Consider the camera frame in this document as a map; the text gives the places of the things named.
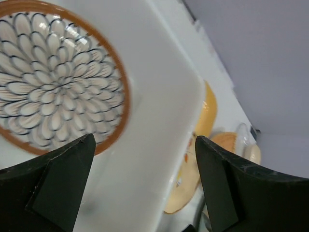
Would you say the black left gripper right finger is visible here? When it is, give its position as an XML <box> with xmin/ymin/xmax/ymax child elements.
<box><xmin>195</xmin><ymin>136</ymin><xmax>309</xmax><ymax>232</ymax></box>

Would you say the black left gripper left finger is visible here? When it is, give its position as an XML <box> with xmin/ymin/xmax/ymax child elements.
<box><xmin>0</xmin><ymin>134</ymin><xmax>96</xmax><ymax>232</ymax></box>

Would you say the flower pattern round bowl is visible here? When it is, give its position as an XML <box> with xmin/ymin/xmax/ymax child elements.
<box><xmin>0</xmin><ymin>0</ymin><xmax>131</xmax><ymax>155</ymax></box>

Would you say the white plastic bin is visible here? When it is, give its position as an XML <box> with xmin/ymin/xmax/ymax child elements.
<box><xmin>0</xmin><ymin>0</ymin><xmax>205</xmax><ymax>232</ymax></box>

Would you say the cream square panda dish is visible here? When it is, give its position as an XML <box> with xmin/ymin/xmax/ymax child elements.
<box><xmin>243</xmin><ymin>144</ymin><xmax>261</xmax><ymax>165</ymax></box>

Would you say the beige bird pattern plate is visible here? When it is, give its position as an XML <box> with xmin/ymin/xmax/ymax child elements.
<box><xmin>164</xmin><ymin>133</ymin><xmax>200</xmax><ymax>214</ymax></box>

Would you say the woven bamboo triangular tray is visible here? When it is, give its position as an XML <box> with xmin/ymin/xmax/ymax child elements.
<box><xmin>211</xmin><ymin>132</ymin><xmax>237</xmax><ymax>153</ymax></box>

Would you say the clear glass small dish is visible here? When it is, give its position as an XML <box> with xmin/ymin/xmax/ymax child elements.
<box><xmin>236</xmin><ymin>123</ymin><xmax>250</xmax><ymax>148</ymax></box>

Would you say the yellow square panda dish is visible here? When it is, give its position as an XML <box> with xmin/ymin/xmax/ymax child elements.
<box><xmin>194</xmin><ymin>81</ymin><xmax>218</xmax><ymax>137</ymax></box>

